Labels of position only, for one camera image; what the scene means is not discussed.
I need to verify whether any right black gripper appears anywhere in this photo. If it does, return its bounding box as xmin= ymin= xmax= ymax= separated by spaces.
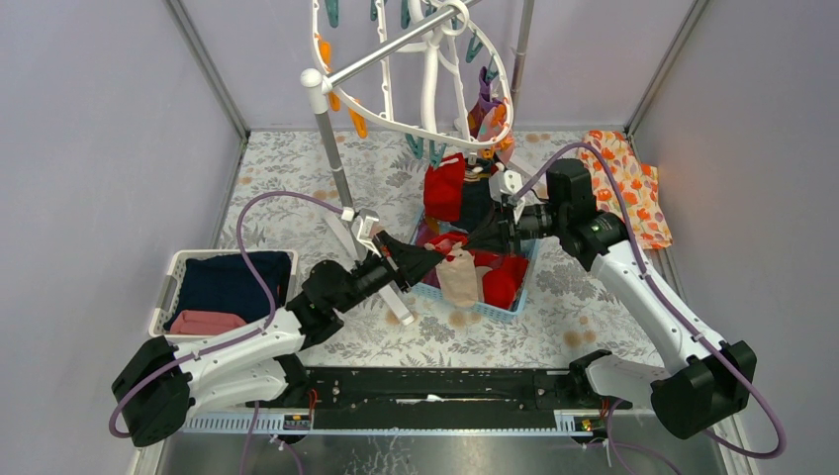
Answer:
xmin=461 ymin=198 xmax=566 ymax=258

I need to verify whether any red santa sock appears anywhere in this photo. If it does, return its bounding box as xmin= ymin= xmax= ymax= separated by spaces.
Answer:
xmin=474 ymin=251 xmax=529 ymax=310

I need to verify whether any red beige sock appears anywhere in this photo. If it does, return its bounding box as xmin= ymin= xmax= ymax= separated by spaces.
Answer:
xmin=423 ymin=233 xmax=479 ymax=308

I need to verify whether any white clip hanger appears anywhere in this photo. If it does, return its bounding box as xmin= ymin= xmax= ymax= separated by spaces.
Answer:
xmin=300 ymin=1 xmax=515 ymax=149

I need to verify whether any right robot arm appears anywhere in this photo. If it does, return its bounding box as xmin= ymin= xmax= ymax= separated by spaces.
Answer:
xmin=468 ymin=158 xmax=757 ymax=439

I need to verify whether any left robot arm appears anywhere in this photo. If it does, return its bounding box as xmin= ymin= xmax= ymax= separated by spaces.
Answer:
xmin=108 ymin=232 xmax=444 ymax=447

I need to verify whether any blue plastic basket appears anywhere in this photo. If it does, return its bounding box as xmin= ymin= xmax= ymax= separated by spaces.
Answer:
xmin=411 ymin=208 xmax=540 ymax=323

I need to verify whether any purple patchwork sock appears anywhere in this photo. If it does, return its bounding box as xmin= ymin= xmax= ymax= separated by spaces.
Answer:
xmin=414 ymin=217 xmax=445 ymax=247

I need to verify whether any navy christmas sock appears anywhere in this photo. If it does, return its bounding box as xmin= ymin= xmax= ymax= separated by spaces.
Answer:
xmin=451 ymin=156 xmax=505 ymax=233

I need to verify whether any purple patterned sock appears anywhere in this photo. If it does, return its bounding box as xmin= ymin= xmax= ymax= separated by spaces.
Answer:
xmin=467 ymin=66 xmax=510 ymax=141

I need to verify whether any floral table mat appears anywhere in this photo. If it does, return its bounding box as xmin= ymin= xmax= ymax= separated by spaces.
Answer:
xmin=184 ymin=128 xmax=683 ymax=370

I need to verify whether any orange floral cloth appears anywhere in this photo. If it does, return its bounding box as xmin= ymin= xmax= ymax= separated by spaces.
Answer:
xmin=577 ymin=130 xmax=673 ymax=249

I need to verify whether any navy folded cloth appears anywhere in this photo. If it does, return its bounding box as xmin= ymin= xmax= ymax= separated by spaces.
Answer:
xmin=176 ymin=250 xmax=290 ymax=324

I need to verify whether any metal drying rack stand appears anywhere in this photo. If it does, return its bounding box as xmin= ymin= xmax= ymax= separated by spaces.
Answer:
xmin=300 ymin=0 xmax=558 ymax=328

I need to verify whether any pink folded cloth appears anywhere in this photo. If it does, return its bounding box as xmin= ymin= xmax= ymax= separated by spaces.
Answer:
xmin=169 ymin=310 xmax=246 ymax=335

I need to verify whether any white plastic basket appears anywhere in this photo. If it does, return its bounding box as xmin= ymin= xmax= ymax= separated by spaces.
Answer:
xmin=147 ymin=248 xmax=299 ymax=342

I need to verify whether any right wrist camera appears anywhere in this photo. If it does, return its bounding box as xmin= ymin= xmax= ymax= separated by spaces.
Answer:
xmin=488 ymin=169 xmax=523 ymax=206

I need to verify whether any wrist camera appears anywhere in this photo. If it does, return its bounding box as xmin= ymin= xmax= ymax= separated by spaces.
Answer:
xmin=488 ymin=169 xmax=523 ymax=206
xmin=340 ymin=207 xmax=380 ymax=255

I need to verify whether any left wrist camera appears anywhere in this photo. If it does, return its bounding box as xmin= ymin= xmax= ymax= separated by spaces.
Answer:
xmin=340 ymin=207 xmax=380 ymax=255

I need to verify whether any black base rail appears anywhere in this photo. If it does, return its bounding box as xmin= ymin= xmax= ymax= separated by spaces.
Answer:
xmin=260 ymin=366 xmax=616 ymax=431

